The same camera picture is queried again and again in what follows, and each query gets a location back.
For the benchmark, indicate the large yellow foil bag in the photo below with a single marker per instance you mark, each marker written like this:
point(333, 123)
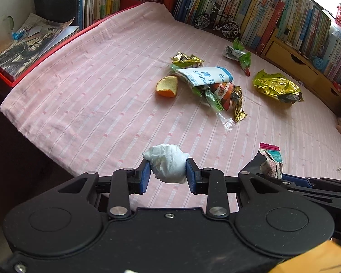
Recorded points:
point(275, 86)

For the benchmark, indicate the green wrapper with printed end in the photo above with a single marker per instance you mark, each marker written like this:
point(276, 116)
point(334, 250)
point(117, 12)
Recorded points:
point(238, 55)

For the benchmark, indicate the pink white snack wrapper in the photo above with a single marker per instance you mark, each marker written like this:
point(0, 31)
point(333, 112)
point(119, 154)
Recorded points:
point(272, 162)

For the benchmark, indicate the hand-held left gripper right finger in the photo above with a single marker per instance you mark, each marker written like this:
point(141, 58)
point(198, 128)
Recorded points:
point(191, 176)

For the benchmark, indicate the orange snack wrapper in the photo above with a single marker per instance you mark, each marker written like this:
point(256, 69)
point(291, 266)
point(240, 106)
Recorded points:
point(223, 92)

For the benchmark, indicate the black model bicycle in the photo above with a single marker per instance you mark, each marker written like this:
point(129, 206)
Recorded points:
point(216, 21)

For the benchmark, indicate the gold brown snack wrapper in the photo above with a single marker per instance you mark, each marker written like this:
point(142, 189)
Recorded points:
point(237, 102)

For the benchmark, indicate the wooden drawer organiser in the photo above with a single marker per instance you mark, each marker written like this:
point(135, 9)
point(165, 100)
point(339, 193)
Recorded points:
point(295, 59)

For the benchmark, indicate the crumpled gold wrapper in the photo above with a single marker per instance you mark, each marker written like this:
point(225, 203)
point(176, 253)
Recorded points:
point(187, 59)

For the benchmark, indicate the plain green wrapper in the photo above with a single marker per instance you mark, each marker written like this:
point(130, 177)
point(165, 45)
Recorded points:
point(237, 44)

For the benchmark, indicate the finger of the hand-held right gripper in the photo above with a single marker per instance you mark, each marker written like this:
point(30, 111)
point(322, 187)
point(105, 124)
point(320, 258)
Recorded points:
point(295, 178)
point(254, 165)

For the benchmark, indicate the white blue tissue packet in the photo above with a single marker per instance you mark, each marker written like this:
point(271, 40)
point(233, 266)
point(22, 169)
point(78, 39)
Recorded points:
point(207, 76)

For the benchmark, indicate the stack of magazines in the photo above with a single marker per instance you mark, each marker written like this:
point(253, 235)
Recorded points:
point(34, 45)

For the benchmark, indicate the white tissue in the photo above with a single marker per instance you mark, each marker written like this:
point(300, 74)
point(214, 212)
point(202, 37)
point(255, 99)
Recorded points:
point(167, 163)

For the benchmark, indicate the green clear plastic wrapper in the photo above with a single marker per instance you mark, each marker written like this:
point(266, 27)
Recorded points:
point(213, 103)

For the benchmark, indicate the clear glass cup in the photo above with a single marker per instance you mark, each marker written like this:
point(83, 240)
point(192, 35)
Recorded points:
point(1, 34)

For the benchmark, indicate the small blue toy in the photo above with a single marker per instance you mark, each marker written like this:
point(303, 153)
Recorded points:
point(17, 35)

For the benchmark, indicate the blue round tag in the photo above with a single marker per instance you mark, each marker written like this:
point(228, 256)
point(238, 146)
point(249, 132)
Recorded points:
point(318, 62)

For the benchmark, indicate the orange peel piece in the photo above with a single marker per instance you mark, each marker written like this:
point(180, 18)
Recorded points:
point(167, 86)

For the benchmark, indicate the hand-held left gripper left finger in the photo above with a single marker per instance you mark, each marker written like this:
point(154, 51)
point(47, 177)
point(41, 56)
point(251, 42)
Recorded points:
point(145, 176)

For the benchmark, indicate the pink striped tablecloth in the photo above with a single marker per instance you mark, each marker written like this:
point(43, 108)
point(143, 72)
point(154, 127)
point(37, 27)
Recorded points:
point(102, 105)

